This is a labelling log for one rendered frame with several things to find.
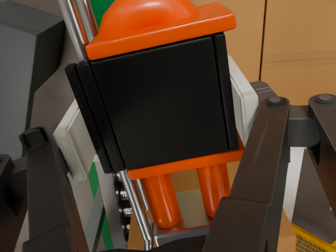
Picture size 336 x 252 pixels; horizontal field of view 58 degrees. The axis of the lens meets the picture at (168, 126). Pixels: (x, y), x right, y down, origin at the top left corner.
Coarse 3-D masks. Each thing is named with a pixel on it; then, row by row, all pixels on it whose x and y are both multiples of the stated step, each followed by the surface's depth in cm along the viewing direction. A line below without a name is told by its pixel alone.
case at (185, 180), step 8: (232, 168) 94; (176, 176) 95; (184, 176) 94; (192, 176) 94; (232, 176) 91; (176, 184) 91; (184, 184) 91; (192, 184) 90; (136, 224) 79; (280, 224) 73; (288, 224) 73; (136, 232) 77; (280, 232) 71; (288, 232) 71; (128, 240) 75; (136, 240) 75; (280, 240) 70; (288, 240) 70; (128, 248) 73; (136, 248) 73; (280, 248) 71; (288, 248) 71
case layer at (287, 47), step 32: (192, 0) 83; (224, 0) 83; (256, 0) 83; (288, 0) 83; (320, 0) 83; (224, 32) 87; (256, 32) 87; (288, 32) 87; (320, 32) 88; (256, 64) 92; (288, 64) 92; (320, 64) 92; (288, 96) 97
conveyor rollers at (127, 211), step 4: (120, 180) 112; (120, 192) 115; (124, 192) 115; (124, 196) 115; (124, 204) 121; (128, 204) 121; (124, 208) 120; (128, 208) 120; (124, 212) 119; (128, 212) 119; (128, 216) 120; (128, 220) 126; (128, 224) 124; (128, 228) 123; (128, 232) 124
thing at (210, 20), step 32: (128, 32) 15; (160, 32) 14; (192, 32) 14; (96, 64) 15; (128, 64) 15; (160, 64) 15; (192, 64) 15; (224, 64) 15; (128, 96) 16; (160, 96) 16; (192, 96) 16; (224, 96) 16; (128, 128) 17; (160, 128) 17; (192, 128) 17; (224, 128) 17; (128, 160) 18; (160, 160) 18; (192, 160) 18; (224, 160) 18
